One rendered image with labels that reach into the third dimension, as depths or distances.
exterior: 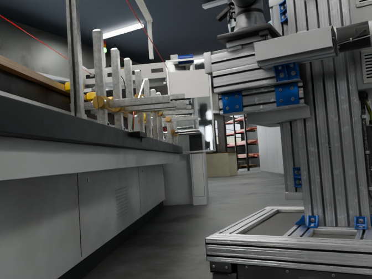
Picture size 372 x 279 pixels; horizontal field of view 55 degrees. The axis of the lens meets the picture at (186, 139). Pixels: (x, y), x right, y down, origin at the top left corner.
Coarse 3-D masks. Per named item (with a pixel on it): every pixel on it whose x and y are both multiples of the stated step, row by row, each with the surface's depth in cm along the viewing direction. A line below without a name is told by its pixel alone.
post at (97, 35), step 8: (96, 32) 151; (96, 40) 151; (96, 48) 151; (96, 56) 151; (96, 64) 151; (104, 64) 153; (96, 72) 150; (104, 72) 152; (96, 80) 150; (104, 80) 152; (96, 88) 150; (104, 88) 151; (104, 112) 149; (104, 120) 149
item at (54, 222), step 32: (32, 96) 134; (64, 96) 162; (0, 192) 111; (32, 192) 129; (64, 192) 155; (96, 192) 194; (128, 192) 260; (160, 192) 391; (0, 224) 109; (32, 224) 128; (64, 224) 153; (96, 224) 191; (128, 224) 254; (0, 256) 108; (32, 256) 126; (64, 256) 151; (96, 256) 194
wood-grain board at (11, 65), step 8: (0, 56) 111; (0, 64) 111; (8, 64) 115; (16, 64) 119; (16, 72) 121; (24, 72) 124; (32, 72) 129; (32, 80) 134; (40, 80) 135; (48, 80) 141; (56, 88) 149; (64, 88) 156; (152, 128) 356
